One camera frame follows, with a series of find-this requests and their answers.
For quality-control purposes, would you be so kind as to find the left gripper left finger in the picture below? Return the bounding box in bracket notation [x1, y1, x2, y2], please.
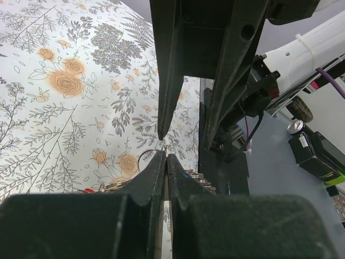
[1, 152, 165, 258]

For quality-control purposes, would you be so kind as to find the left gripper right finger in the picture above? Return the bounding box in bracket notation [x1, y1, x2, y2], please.
[167, 154, 337, 258]

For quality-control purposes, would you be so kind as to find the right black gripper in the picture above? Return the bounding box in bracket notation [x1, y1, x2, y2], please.
[149, 0, 319, 149]

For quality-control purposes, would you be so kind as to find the metal disc with keyrings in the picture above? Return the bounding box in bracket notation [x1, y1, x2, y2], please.
[75, 149, 216, 194]

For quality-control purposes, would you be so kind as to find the red key tag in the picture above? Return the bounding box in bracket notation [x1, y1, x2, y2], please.
[80, 188, 95, 193]

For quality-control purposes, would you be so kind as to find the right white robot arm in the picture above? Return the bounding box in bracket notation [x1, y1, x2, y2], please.
[150, 1, 344, 149]

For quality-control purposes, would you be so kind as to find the floral table mat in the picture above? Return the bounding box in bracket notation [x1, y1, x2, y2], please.
[0, 0, 202, 243]

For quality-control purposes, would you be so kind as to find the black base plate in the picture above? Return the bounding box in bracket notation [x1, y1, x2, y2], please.
[197, 78, 250, 196]

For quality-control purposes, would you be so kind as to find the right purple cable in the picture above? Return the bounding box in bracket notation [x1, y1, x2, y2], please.
[244, 67, 345, 154]

